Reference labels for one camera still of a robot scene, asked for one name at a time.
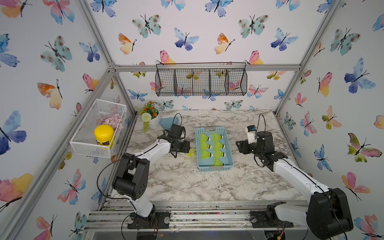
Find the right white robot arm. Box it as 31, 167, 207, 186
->
236, 125, 354, 240

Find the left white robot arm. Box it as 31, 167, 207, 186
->
112, 124, 191, 218

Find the light blue plastic scoop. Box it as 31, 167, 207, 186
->
160, 117, 179, 130

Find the yellow shuttlecock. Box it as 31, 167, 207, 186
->
213, 141, 225, 150
199, 134, 211, 143
200, 141, 212, 151
213, 159, 224, 167
201, 150, 213, 160
186, 148, 196, 159
212, 133, 224, 141
214, 149, 226, 159

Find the white wire wall basket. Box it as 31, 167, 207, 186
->
70, 99, 127, 158

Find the black wire wall basket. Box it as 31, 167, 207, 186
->
155, 62, 248, 97

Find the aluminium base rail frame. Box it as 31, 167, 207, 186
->
83, 200, 340, 240

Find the yellow lidded jar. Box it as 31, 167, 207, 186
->
94, 125, 115, 149

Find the pink flower bundle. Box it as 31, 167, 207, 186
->
98, 114, 124, 131

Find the white pot with artificial plant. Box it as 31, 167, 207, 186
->
138, 101, 161, 133

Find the light blue perforated storage box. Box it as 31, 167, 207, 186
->
195, 127, 234, 172

